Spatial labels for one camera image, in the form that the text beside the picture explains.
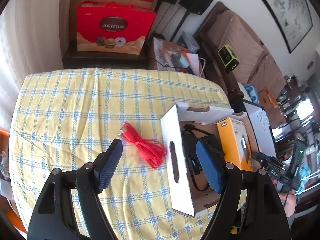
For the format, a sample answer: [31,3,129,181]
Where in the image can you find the white curtain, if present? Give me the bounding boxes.
[0,0,63,98]

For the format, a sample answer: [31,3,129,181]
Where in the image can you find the red cable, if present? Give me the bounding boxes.
[120,122,167,169]

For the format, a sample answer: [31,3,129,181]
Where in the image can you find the light blue plastic item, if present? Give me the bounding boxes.
[244,85,260,103]

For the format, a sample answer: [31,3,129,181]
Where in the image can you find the cardboard box of clutter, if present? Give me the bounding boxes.
[147,37,207,77]

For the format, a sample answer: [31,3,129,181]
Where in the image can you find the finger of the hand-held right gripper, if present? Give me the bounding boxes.
[254,152,286,167]
[249,158,276,175]

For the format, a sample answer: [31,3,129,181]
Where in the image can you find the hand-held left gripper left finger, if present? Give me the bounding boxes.
[26,138,123,240]

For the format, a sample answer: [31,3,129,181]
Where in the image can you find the red chocolate gift box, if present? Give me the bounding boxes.
[76,1,157,55]

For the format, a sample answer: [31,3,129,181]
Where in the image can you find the green portable radio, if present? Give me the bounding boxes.
[217,44,241,70]

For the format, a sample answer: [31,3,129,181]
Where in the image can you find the white cardboard tray box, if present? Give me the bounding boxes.
[160,104,260,218]

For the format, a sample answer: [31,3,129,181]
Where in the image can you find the black speaker stand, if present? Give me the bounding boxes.
[172,10,191,43]
[150,3,164,34]

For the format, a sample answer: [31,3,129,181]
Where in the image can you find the teal cloth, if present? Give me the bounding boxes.
[299,165,312,193]

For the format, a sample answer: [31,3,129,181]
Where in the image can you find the dark wooden stand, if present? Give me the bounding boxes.
[62,50,148,70]

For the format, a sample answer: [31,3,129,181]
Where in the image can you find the orange cardboard box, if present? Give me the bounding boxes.
[259,87,280,108]

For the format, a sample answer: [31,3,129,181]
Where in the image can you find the blue white carton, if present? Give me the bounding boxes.
[181,31,200,53]

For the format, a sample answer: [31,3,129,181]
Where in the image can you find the person's right hand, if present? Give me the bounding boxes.
[278,192,297,218]

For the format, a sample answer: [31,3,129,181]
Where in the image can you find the brown sofa cushion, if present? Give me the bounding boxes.
[208,10,265,64]
[237,54,287,97]

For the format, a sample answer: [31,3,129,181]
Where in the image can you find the cluttered dark cabinet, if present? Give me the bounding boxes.
[274,72,320,205]

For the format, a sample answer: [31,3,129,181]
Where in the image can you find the orange white hard drive box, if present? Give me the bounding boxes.
[216,117,254,172]

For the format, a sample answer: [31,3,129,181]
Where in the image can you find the white charger cable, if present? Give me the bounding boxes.
[199,57,208,78]

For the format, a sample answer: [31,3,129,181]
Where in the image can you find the framed ink painting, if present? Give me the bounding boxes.
[246,0,313,54]

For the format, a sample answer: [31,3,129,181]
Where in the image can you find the brown sofa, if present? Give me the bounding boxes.
[195,1,288,100]

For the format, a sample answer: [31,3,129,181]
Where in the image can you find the yellow plaid tablecloth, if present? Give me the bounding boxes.
[10,67,234,240]

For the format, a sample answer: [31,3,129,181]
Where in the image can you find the black pouch with strap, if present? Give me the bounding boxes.
[181,130,227,192]

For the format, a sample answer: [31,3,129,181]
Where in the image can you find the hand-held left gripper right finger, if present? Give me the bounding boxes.
[196,139,292,240]

